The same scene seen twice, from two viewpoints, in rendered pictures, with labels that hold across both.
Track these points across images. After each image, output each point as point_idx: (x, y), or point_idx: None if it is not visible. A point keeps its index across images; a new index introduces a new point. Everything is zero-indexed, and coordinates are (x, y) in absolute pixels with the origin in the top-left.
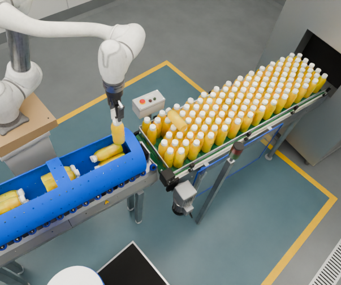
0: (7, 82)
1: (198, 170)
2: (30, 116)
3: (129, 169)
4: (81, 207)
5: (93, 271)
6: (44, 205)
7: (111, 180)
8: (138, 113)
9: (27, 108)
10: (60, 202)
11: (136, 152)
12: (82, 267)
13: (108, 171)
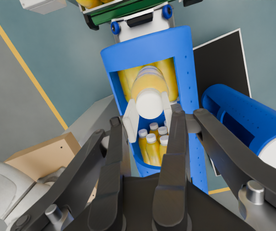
0: (7, 220)
1: None
2: (57, 164)
3: (193, 66)
4: None
5: None
6: (203, 185)
7: (197, 98)
8: (57, 4)
9: (45, 166)
10: (204, 167)
11: (178, 44)
12: (269, 145)
13: (192, 105)
